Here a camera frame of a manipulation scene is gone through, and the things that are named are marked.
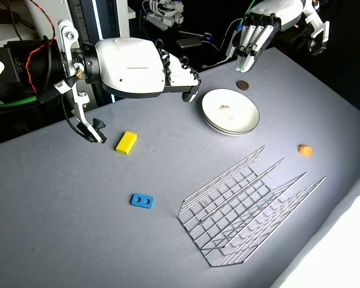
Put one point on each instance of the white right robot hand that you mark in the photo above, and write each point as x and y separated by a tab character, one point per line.
129	66

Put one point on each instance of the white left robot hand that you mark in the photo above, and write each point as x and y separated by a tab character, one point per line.
276	15

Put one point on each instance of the white plate with fingerprint smudge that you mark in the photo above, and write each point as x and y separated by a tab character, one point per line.
230	111

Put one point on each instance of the white plate with dark rim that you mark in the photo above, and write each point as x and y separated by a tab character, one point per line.
225	132

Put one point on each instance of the white power strip with plugs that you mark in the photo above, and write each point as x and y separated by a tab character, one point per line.
165	19

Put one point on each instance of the black flat device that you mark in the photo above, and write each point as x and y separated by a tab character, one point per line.
189	43

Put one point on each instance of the yellow rectangular block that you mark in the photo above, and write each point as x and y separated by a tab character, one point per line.
126	142

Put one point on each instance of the brown round disc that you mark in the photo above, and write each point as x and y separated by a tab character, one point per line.
242	85

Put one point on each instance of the white robot column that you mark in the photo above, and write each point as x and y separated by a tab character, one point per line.
42	18

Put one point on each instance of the orange swirl cookie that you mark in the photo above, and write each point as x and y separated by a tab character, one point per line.
305	150

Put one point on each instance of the blue block with two holes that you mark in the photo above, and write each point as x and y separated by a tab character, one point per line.
142	204

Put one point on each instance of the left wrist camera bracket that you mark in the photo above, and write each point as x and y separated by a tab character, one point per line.
321	33

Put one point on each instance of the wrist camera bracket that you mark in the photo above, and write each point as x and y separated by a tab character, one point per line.
81	111
321	33

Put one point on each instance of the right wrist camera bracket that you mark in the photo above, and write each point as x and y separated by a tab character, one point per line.
81	111

